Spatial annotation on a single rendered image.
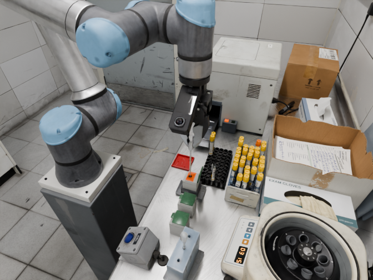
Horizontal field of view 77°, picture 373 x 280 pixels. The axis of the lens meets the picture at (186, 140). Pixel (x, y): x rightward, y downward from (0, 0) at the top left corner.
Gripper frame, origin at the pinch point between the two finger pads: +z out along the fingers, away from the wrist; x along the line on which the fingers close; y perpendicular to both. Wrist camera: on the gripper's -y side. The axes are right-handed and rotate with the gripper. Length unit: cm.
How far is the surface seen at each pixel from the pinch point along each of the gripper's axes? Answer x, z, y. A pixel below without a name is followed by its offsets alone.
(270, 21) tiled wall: -13, 7, 169
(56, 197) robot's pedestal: 41.3, 21.6, -15.8
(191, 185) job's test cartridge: -1.0, 14.8, -2.0
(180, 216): -1.6, 13.9, -13.8
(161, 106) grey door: 86, 103, 163
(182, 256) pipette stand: -6.2, 10.6, -24.6
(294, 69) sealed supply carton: -29, 5, 75
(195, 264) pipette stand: -8.5, 19.6, -21.9
